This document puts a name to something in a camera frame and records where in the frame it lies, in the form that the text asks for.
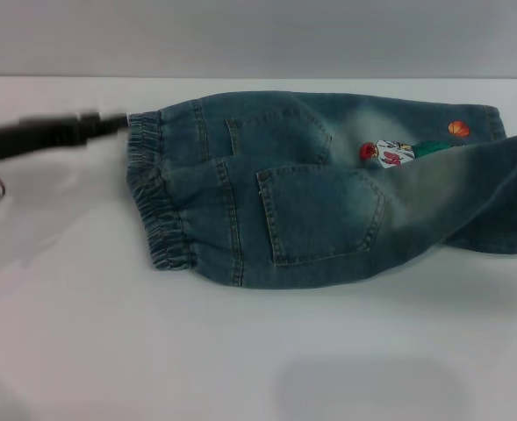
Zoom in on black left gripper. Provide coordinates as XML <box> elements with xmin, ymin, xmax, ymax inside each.
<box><xmin>0</xmin><ymin>110</ymin><xmax>130</xmax><ymax>166</ymax></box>

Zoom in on blue denim shorts with cartoon print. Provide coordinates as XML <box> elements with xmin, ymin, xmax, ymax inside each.
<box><xmin>126</xmin><ymin>89</ymin><xmax>517</xmax><ymax>290</ymax></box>

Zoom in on white tablecloth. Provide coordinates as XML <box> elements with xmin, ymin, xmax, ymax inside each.
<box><xmin>0</xmin><ymin>75</ymin><xmax>517</xmax><ymax>421</ymax></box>

